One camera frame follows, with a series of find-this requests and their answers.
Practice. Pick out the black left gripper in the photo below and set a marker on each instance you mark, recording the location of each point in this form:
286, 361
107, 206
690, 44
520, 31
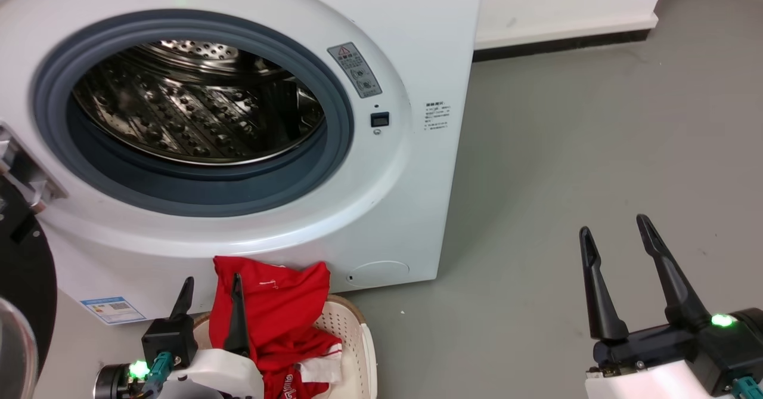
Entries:
170, 339

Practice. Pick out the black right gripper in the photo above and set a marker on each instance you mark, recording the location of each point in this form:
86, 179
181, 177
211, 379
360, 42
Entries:
656, 342

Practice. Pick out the red printed garment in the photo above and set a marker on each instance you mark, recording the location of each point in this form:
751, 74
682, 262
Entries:
280, 303

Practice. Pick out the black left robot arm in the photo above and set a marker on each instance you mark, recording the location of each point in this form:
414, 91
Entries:
112, 382

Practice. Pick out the cream perforated laundry basket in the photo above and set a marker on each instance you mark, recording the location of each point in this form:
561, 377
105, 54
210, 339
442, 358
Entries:
351, 339

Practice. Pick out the black round washer door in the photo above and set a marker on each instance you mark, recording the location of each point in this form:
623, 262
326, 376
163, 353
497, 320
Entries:
30, 268

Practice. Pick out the stainless steel washing machine drum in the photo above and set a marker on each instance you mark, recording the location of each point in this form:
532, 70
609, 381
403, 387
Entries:
179, 113

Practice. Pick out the blue energy label sticker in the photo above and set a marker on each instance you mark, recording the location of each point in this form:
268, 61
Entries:
112, 311

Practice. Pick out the grey rubber door gasket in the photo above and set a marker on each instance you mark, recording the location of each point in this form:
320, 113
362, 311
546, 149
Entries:
179, 193

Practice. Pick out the round white filter cover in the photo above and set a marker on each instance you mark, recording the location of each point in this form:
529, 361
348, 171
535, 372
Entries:
378, 274

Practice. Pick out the white front-load washing machine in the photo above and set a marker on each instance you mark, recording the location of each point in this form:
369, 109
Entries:
405, 208

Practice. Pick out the silver metal door hinge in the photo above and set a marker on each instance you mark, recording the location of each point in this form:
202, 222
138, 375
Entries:
24, 172

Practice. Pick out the black door latch socket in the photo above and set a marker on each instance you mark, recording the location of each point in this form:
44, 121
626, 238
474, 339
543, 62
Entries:
380, 119

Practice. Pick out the small white text label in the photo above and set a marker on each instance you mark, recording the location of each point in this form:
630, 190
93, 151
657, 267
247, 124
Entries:
437, 116

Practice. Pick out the white and black baseboard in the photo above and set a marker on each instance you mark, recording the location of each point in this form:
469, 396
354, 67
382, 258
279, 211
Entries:
566, 35

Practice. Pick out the grey warning sticker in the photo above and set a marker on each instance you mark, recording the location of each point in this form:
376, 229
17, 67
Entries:
354, 70

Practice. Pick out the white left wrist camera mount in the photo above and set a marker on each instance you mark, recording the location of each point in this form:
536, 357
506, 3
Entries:
220, 375

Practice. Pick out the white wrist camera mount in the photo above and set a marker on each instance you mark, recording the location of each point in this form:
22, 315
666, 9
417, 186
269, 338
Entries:
650, 384
220, 375

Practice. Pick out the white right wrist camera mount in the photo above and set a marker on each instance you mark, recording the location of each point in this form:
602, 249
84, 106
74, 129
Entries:
650, 384

